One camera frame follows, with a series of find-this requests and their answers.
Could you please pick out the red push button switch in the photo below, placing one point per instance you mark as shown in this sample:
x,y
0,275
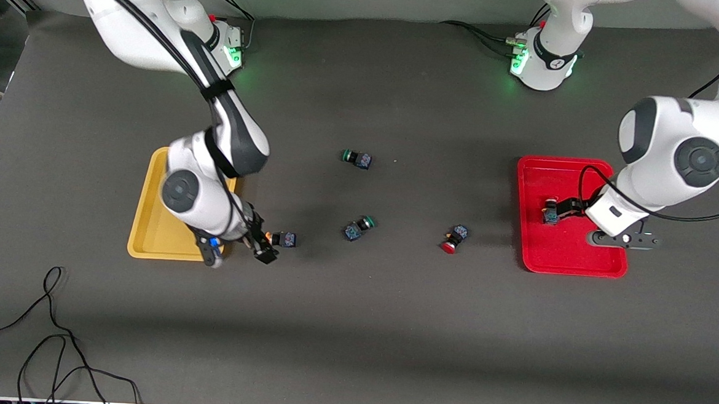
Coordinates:
x,y
550,217
458,235

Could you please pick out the yellow push button switch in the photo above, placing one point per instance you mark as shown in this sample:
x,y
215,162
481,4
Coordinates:
x,y
287,240

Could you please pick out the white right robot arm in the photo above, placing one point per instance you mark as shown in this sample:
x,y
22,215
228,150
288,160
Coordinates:
x,y
134,30

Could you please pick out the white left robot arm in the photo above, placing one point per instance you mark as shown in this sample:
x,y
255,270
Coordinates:
x,y
676,151

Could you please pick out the red plastic tray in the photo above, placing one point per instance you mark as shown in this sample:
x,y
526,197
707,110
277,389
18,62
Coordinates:
x,y
554,249

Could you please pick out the yellow plastic tray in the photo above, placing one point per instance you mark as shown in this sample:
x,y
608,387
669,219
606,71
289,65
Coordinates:
x,y
149,228

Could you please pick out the green push button switch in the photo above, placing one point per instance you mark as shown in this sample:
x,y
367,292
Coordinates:
x,y
353,230
361,160

